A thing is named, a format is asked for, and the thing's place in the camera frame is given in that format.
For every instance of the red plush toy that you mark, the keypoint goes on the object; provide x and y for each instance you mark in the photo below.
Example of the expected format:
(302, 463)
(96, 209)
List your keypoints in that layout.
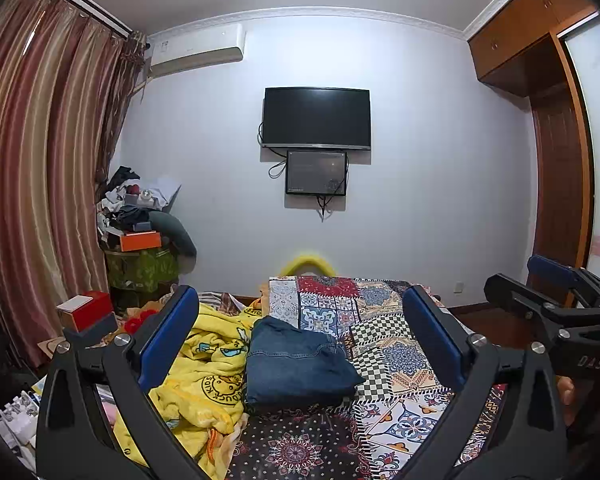
(142, 321)

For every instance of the green cloth covered cabinet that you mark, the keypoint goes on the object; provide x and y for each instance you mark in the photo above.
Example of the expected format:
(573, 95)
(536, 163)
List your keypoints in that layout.
(140, 272)

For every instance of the dark grey box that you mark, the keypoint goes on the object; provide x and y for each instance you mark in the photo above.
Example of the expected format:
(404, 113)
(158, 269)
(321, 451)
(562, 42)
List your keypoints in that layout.
(100, 332)

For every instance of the pile of clothes and papers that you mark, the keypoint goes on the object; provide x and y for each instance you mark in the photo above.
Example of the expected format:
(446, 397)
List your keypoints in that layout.
(132, 200)

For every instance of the orange box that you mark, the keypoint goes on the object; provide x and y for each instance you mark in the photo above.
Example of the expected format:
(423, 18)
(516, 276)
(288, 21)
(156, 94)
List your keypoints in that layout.
(140, 241)

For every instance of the yellow duck print blanket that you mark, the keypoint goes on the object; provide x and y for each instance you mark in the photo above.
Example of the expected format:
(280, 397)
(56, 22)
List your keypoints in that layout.
(215, 360)

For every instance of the person's right hand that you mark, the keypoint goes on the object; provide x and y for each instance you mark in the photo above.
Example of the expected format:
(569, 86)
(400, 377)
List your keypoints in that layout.
(566, 392)

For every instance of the white sliding wardrobe door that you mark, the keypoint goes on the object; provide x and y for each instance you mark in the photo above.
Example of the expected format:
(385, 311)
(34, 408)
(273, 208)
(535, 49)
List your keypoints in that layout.
(597, 160)

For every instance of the striped brown curtain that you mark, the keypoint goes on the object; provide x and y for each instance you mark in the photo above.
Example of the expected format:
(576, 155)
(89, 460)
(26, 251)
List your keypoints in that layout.
(45, 160)

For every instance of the red and white box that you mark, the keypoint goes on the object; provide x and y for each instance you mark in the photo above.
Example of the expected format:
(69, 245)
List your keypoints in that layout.
(85, 309)

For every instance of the black wall television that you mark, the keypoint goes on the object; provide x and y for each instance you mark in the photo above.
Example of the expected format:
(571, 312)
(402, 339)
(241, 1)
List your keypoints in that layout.
(316, 118)

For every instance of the white wall socket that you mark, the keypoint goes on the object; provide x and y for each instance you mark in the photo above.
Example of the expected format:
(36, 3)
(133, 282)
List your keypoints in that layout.
(458, 287)

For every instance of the patchwork patterned bedspread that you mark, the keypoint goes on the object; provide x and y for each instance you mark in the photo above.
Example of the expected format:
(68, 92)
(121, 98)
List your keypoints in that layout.
(380, 350)

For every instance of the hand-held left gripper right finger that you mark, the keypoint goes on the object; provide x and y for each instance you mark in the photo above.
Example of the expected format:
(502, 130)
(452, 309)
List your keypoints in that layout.
(435, 340)

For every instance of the small black wall monitor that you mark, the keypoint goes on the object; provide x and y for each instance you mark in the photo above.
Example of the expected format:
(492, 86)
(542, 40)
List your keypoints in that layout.
(316, 172)

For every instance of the white air conditioner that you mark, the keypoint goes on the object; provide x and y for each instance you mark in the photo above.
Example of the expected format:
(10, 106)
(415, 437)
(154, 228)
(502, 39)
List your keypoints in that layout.
(197, 49)

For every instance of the dark grey neck pillow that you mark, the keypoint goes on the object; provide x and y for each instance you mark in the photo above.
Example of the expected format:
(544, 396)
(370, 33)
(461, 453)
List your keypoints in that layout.
(177, 232)

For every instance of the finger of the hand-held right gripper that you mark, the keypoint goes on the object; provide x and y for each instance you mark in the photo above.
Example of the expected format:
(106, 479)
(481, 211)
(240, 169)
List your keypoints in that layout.
(530, 300)
(550, 272)

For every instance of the blue denim jacket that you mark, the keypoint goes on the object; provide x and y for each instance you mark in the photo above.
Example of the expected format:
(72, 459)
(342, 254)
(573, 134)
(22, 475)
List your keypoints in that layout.
(295, 365)

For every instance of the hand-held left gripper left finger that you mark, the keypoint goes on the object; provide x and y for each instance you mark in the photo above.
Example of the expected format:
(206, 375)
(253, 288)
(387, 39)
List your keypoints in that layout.
(167, 340)

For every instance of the wooden overhead cabinet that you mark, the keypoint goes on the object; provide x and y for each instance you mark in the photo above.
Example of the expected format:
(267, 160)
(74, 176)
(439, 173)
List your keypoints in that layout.
(525, 35)

